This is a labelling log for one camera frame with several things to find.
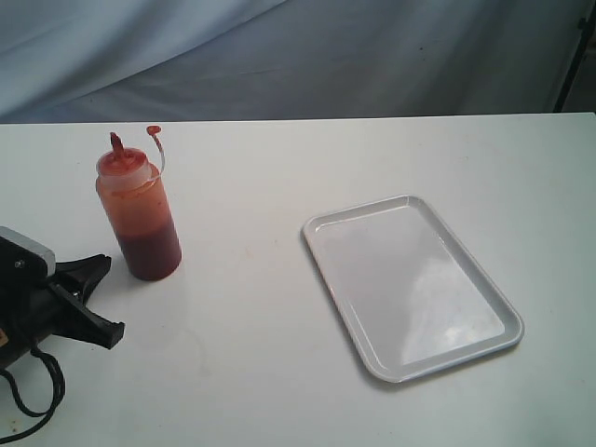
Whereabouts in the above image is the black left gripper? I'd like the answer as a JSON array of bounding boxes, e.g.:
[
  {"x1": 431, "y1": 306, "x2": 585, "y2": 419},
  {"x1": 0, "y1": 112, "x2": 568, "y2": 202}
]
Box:
[{"x1": 1, "y1": 236, "x2": 125, "y2": 368}]

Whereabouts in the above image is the red sauce squeeze bottle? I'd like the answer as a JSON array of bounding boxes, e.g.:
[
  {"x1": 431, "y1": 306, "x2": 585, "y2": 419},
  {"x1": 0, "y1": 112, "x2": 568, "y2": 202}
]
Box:
[{"x1": 96, "y1": 125, "x2": 183, "y2": 281}]

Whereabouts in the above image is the grey backdrop cloth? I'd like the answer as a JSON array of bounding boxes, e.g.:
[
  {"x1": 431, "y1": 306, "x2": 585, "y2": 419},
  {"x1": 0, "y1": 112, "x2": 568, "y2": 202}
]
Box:
[{"x1": 1, "y1": 1, "x2": 590, "y2": 123}]

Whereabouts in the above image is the white rectangular plastic tray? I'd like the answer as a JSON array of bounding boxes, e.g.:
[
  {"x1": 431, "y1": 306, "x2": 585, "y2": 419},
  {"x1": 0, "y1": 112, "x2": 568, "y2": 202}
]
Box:
[{"x1": 302, "y1": 195, "x2": 524, "y2": 384}]

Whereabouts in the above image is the black tripod stand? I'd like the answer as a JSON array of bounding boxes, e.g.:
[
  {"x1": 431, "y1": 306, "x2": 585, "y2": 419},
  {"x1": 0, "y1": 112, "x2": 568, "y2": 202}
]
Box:
[{"x1": 553, "y1": 7, "x2": 595, "y2": 114}]

